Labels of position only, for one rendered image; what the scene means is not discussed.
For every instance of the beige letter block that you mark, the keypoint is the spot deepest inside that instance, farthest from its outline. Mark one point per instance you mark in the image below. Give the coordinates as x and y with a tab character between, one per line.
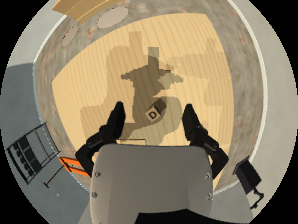
153	113

